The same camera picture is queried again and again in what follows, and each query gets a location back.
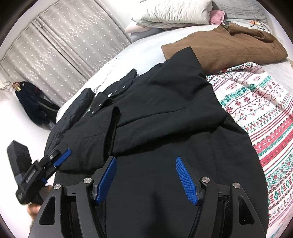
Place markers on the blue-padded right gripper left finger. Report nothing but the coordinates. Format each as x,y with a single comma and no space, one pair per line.
70,211

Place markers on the pink pillow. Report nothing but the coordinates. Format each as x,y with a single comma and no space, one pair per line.
216,17

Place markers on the grey quilted blanket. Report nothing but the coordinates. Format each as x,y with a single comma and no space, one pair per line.
241,9

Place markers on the patterned red green bedsheet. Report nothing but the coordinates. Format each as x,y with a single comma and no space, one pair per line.
259,98

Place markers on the orange white small object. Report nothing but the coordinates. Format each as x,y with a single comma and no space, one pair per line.
254,22

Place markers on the large black coat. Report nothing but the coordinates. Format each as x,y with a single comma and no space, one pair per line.
146,122

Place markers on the grey dotted curtain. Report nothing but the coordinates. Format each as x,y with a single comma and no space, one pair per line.
63,47

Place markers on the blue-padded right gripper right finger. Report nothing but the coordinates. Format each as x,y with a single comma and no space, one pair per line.
223,210

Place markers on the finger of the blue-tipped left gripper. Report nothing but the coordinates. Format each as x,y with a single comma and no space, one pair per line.
63,157

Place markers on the brown folded garment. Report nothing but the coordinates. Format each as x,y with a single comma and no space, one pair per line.
228,46

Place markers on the dark blue bag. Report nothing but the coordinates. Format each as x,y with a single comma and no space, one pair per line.
40,110

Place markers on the person's hand holding gripper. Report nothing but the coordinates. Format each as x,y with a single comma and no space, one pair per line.
33,208

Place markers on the white folded duvet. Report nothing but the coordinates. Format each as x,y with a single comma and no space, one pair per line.
170,14

